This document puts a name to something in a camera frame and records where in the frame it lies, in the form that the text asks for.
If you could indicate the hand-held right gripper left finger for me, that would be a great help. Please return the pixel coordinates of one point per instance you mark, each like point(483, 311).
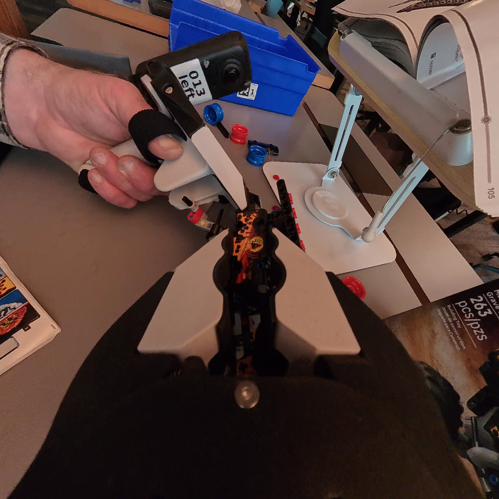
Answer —
point(179, 312)

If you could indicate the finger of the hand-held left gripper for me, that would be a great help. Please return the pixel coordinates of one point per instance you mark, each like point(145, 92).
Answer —
point(218, 163)

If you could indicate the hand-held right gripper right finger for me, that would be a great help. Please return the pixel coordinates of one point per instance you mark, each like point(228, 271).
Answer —
point(315, 308)

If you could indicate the brick-built toy truck model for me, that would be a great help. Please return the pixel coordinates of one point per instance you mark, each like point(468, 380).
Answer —
point(249, 237)

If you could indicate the person's left forearm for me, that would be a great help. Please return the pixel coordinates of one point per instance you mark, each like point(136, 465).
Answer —
point(15, 50)

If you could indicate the person's left hand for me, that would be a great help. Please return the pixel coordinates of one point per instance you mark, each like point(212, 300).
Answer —
point(70, 105)

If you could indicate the blue toy wheel rim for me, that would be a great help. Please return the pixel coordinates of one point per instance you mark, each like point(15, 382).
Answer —
point(256, 155)
point(213, 114)

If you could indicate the red toy wheel rim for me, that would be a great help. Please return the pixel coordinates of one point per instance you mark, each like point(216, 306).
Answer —
point(354, 287)
point(238, 134)

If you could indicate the white book stand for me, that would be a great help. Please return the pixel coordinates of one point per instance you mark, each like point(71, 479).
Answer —
point(351, 253)

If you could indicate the grey wedge tool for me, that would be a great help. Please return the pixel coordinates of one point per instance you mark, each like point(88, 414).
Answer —
point(97, 58)

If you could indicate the blue storage bin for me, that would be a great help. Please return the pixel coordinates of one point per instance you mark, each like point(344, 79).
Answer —
point(273, 58)

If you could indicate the toy truck set box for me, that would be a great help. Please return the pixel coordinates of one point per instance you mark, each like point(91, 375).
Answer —
point(429, 339)

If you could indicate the sticker sheet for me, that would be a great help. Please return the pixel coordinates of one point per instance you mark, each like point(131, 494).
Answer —
point(19, 312)

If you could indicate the instruction booklet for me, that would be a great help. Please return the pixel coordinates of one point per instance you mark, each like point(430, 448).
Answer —
point(479, 97)

